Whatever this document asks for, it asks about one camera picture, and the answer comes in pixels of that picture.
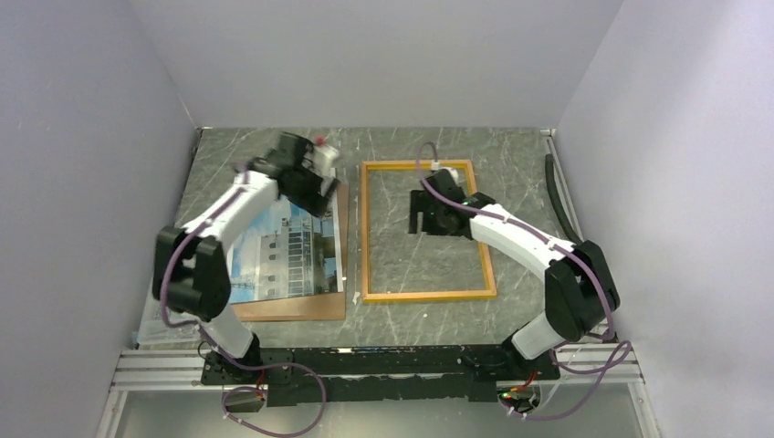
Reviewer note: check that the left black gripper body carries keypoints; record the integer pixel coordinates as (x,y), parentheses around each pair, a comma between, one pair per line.
(305,195)

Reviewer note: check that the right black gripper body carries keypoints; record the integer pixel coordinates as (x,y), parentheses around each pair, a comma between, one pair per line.
(439,227)

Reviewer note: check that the yellow picture frame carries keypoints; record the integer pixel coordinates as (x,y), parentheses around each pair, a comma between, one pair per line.
(370,295)

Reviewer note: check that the building photo print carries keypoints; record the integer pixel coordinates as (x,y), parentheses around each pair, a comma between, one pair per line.
(286,252)

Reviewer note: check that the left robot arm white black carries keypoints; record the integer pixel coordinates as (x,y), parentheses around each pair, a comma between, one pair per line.
(191,280)

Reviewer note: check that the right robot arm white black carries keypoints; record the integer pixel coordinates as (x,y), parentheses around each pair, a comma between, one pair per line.
(578,289)

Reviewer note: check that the brown backing board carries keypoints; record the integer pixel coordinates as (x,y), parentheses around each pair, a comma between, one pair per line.
(330,306)

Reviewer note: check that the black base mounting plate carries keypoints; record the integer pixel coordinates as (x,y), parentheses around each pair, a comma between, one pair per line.
(474,372)

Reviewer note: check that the clear plastic screw box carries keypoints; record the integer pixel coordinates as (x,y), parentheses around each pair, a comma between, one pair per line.
(153,332)

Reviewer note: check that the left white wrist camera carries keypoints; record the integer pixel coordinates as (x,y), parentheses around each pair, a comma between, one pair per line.
(324,157)

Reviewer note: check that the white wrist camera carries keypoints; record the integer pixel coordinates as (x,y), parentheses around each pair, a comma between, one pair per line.
(436,166)
(324,157)

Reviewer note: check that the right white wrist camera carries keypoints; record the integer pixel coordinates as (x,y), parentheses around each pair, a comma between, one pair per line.
(436,166)

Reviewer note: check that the aluminium extrusion rail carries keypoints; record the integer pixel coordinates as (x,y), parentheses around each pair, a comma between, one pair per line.
(185,369)

